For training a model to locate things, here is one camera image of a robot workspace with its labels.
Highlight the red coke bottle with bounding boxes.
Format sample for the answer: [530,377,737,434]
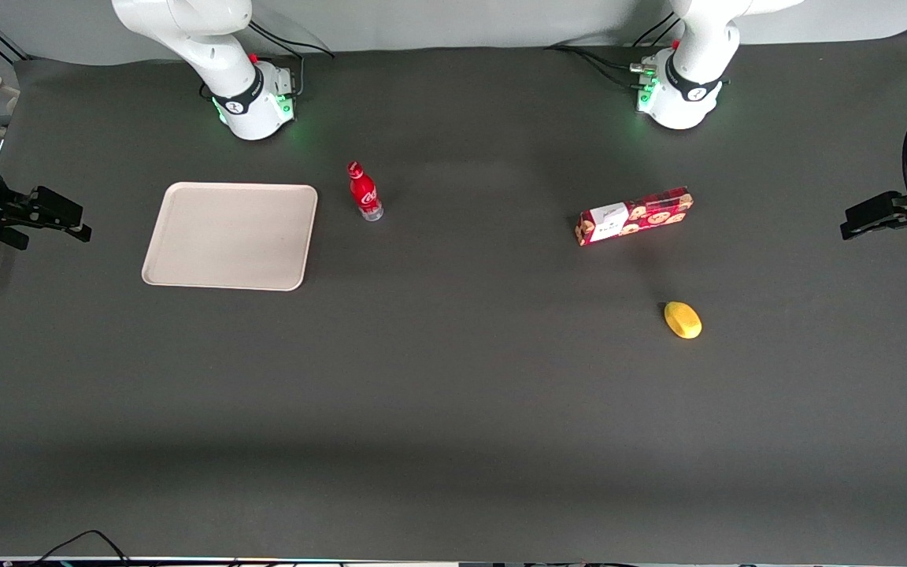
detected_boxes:
[346,161,384,222]

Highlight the beige plastic tray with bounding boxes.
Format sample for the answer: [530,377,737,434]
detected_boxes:
[141,182,319,292]

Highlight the yellow lemon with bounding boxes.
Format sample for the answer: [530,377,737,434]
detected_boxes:
[663,300,703,340]

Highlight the red tartan cookie box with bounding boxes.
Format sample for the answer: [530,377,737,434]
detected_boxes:
[575,186,694,247]

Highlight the black right arm base cables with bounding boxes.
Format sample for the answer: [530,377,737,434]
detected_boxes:
[247,20,336,99]

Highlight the black arm base cables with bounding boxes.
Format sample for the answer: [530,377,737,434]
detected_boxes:
[247,20,336,99]
[546,16,679,91]

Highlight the black cable at table edge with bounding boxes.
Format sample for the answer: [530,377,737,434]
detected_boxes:
[28,529,133,567]

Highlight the black left arm base cables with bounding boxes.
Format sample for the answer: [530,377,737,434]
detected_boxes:
[546,16,679,91]

